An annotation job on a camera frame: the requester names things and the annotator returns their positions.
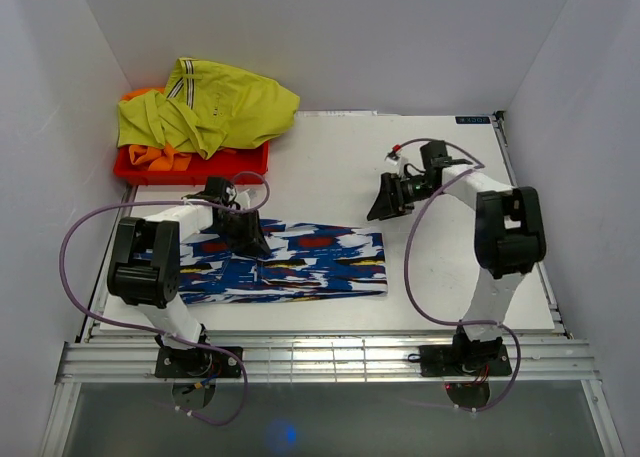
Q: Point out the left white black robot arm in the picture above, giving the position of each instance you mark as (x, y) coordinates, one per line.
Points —
(144, 270)

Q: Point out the blue white red patterned trousers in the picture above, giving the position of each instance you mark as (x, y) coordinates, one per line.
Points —
(307, 262)

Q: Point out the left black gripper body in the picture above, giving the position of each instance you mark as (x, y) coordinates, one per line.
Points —
(237, 226)

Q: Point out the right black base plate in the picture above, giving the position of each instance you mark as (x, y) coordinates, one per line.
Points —
(446, 361)

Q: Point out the red plastic tray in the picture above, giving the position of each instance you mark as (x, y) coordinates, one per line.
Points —
(224, 163)

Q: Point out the orange garment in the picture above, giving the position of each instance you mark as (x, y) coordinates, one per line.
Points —
(155, 157)

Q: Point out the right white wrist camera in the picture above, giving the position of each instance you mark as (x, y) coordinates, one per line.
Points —
(396, 160)

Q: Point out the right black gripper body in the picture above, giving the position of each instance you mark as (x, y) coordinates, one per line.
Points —
(414, 190)

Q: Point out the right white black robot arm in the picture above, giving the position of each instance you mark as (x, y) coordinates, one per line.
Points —
(509, 241)

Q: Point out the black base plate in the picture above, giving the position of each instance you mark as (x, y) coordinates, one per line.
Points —
(220, 362)
(446, 361)

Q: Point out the yellow-green trousers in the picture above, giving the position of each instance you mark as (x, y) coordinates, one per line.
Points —
(206, 106)

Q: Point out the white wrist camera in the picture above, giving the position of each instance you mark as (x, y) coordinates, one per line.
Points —
(241, 201)
(396, 160)

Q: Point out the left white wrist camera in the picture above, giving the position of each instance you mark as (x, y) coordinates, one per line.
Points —
(241, 201)

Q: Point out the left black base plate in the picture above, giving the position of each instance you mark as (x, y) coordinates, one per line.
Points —
(220, 362)

